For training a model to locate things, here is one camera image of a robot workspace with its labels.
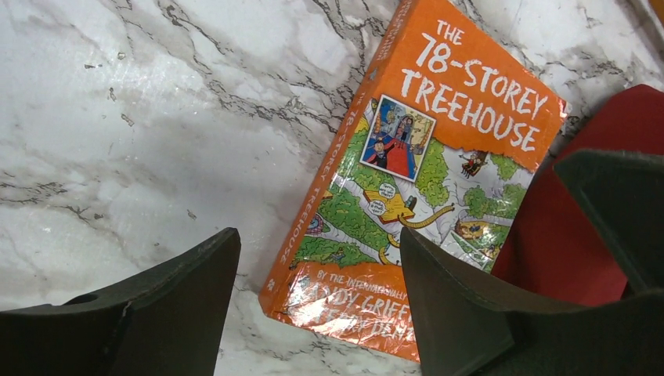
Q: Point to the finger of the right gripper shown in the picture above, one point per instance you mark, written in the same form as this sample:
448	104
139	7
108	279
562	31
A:
621	193

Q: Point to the orange green children's book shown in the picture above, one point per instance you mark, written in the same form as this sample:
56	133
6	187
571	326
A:
443	137

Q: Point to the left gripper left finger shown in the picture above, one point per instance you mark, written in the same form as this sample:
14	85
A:
166	320

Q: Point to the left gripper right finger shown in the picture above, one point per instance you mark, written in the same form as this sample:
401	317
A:
468	322

